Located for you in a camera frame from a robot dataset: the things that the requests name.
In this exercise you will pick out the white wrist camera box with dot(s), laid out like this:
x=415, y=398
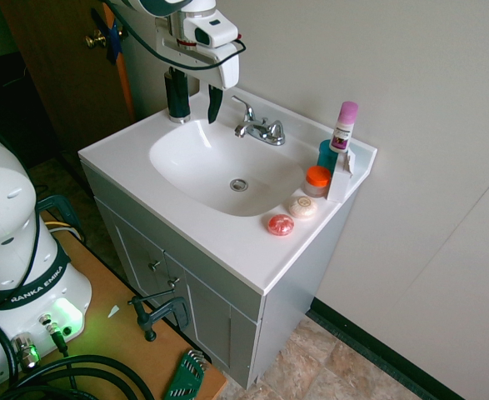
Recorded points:
x=217, y=27

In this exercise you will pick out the cream round soap bar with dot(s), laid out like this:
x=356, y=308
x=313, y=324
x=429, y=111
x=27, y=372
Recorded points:
x=303, y=207

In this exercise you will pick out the white paper scrap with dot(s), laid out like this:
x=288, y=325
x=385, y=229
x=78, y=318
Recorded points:
x=113, y=311

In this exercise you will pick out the black baseboard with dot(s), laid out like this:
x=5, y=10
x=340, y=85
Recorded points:
x=385, y=354

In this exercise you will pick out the chrome faucet body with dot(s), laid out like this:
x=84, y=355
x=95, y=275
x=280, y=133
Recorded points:
x=260, y=130

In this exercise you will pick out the metal cabinet door knob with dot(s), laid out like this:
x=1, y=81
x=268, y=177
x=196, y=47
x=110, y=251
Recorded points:
x=156, y=265
x=173, y=282

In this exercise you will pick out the black chrome soap dispenser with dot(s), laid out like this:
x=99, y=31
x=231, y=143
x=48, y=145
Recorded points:
x=171, y=100

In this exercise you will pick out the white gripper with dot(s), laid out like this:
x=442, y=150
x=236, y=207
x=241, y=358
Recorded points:
x=227, y=66

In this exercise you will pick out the brass door knob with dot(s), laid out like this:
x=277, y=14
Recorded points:
x=95, y=39

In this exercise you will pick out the grey vanity cabinet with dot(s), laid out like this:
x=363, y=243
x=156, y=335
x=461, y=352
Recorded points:
x=211, y=316

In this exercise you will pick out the metal sink drain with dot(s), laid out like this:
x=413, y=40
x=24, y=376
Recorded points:
x=239, y=185

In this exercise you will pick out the pink capped deodorant bottle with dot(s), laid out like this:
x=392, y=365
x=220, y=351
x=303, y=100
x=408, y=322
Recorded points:
x=344, y=125

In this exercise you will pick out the white carton box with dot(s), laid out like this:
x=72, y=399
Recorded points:
x=337, y=183

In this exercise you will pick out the blue tape strip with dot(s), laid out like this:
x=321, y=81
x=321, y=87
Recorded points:
x=113, y=41

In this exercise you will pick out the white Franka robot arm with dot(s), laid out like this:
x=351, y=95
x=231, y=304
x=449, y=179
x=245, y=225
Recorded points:
x=6, y=208

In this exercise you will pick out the teal plastic cup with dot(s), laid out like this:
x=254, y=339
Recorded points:
x=326, y=158

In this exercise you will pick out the white sink vanity top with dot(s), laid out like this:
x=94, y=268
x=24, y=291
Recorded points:
x=211, y=246

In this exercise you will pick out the dark teal metal frame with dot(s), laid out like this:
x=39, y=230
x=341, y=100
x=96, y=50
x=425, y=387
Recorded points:
x=67, y=208

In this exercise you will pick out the black metal C-clamp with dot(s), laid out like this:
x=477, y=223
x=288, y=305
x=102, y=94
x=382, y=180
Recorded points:
x=161, y=314

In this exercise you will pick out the green hex key set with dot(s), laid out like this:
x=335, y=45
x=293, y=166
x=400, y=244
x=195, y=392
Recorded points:
x=186, y=377

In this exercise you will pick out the jar with orange lid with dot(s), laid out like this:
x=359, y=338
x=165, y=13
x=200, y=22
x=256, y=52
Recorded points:
x=317, y=181

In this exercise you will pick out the brown wooden door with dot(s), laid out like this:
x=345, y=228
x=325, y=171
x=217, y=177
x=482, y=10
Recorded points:
x=61, y=79

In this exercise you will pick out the red round soap bar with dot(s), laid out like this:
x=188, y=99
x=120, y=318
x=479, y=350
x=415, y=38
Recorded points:
x=280, y=225

